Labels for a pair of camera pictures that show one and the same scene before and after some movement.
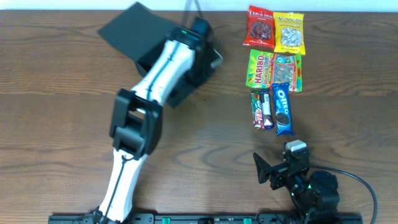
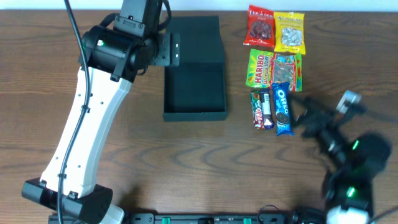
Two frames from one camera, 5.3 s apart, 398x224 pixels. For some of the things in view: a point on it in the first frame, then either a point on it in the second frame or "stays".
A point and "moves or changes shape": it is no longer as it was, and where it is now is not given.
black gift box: (139, 30) moves or changes shape
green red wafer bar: (257, 110) stays
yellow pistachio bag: (289, 32) stays
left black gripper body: (216, 56) -> (171, 50)
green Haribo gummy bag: (265, 69) stays
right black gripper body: (278, 173) -> (313, 121)
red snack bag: (260, 31) stays
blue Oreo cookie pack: (282, 107) stays
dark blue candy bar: (267, 117) stays
